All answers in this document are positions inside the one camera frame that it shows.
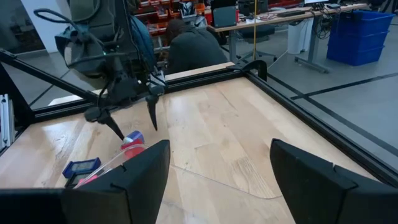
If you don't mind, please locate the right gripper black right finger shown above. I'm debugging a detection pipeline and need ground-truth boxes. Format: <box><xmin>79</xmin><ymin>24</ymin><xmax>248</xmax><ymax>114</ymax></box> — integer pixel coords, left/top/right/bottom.
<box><xmin>269</xmin><ymin>138</ymin><xmax>398</xmax><ymax>224</ymax></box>

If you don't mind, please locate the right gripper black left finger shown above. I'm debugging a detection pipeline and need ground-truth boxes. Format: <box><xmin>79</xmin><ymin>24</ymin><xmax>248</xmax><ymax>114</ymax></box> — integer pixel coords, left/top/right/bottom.
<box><xmin>60</xmin><ymin>139</ymin><xmax>172</xmax><ymax>224</ymax></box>

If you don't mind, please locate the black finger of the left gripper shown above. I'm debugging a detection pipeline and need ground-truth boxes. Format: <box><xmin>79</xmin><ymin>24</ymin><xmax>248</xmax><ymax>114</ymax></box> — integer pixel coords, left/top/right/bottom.
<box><xmin>84</xmin><ymin>106</ymin><xmax>126</xmax><ymax>141</ymax></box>
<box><xmin>145</xmin><ymin>93</ymin><xmax>160</xmax><ymax>132</ymax></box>

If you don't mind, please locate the black office chair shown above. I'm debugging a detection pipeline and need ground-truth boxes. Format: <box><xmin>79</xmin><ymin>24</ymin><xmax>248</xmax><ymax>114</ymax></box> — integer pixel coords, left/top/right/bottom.
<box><xmin>238</xmin><ymin>24</ymin><xmax>278</xmax><ymax>63</ymax></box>

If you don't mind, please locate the wooden office desk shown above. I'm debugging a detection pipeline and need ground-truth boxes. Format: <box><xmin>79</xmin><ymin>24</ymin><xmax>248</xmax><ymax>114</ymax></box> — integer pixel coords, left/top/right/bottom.
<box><xmin>207</xmin><ymin>2</ymin><xmax>369</xmax><ymax>75</ymax></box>

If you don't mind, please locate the blue fabric bag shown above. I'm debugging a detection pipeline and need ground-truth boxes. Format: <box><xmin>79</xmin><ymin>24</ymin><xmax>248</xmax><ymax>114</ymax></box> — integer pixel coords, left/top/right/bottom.
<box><xmin>130</xmin><ymin>14</ymin><xmax>157</xmax><ymax>74</ymax></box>

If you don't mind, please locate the black framed digital display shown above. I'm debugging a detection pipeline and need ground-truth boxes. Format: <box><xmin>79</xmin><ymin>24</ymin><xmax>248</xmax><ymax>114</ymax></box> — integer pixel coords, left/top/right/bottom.
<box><xmin>64</xmin><ymin>172</ymin><xmax>94</xmax><ymax>189</ymax></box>

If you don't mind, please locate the person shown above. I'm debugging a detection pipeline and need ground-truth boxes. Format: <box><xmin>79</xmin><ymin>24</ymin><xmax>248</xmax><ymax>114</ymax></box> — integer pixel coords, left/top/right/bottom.
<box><xmin>164</xmin><ymin>18</ymin><xmax>230</xmax><ymax>75</ymax></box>

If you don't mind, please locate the red storage bin shelf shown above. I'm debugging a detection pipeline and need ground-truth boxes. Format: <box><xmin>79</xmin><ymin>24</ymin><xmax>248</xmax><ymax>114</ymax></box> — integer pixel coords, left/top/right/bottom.
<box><xmin>133</xmin><ymin>0</ymin><xmax>215</xmax><ymax>37</ymax></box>

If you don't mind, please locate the clear plastic bin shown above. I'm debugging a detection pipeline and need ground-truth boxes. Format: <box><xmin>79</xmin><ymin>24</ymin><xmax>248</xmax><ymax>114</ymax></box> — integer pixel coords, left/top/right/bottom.
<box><xmin>73</xmin><ymin>142</ymin><xmax>284</xmax><ymax>224</ymax></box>

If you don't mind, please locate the dark grey monitor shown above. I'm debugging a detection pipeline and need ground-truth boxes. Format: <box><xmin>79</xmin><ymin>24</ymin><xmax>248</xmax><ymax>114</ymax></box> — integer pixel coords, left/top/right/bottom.
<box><xmin>212</xmin><ymin>5</ymin><xmax>239</xmax><ymax>29</ymax></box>

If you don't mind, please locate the blue plastic crate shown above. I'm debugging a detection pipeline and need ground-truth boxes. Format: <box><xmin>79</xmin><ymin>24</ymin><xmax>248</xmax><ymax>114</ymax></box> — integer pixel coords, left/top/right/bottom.
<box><xmin>328</xmin><ymin>30</ymin><xmax>390</xmax><ymax>51</ymax></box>
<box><xmin>325</xmin><ymin>45</ymin><xmax>386</xmax><ymax>67</ymax></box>
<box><xmin>330</xmin><ymin>10</ymin><xmax>396</xmax><ymax>35</ymax></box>

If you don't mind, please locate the white waste bin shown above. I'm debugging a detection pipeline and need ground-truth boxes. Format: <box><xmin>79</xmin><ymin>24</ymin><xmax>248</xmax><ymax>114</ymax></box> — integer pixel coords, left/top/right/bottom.
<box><xmin>287</xmin><ymin>18</ymin><xmax>315</xmax><ymax>56</ymax></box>

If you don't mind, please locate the black keyboard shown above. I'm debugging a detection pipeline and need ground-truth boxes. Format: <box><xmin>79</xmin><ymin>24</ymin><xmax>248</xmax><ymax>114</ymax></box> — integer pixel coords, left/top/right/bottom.
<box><xmin>275</xmin><ymin>9</ymin><xmax>307</xmax><ymax>18</ymax></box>

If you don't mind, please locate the black table frame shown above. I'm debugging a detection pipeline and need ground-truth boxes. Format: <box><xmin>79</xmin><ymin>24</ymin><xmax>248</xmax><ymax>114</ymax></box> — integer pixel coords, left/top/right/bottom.
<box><xmin>0</xmin><ymin>48</ymin><xmax>398</xmax><ymax>187</ymax></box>

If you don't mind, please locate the silver aluminium extrusion post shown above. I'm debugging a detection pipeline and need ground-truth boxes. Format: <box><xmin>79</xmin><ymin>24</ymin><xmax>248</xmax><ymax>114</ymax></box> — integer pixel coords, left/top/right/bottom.
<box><xmin>0</xmin><ymin>93</ymin><xmax>16</xmax><ymax>152</ymax></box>

